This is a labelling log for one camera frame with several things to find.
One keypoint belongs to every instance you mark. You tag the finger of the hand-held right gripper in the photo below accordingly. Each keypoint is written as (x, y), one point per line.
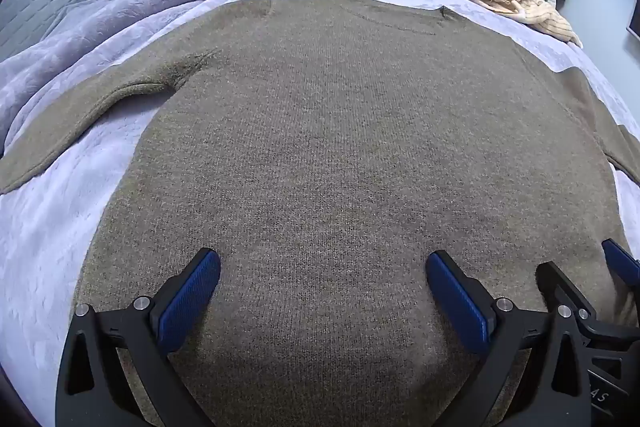
(622, 259)
(562, 287)

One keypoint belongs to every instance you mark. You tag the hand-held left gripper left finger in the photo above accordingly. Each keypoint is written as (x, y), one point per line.
(190, 302)

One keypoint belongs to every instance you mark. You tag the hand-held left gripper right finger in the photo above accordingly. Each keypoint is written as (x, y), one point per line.
(457, 302)

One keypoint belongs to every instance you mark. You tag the black monitor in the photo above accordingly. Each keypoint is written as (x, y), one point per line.
(635, 24)

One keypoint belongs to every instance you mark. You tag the lavender plush blanket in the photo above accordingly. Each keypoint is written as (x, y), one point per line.
(50, 232)

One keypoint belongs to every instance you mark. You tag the olive brown knit sweater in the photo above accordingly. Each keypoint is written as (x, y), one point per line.
(320, 157)

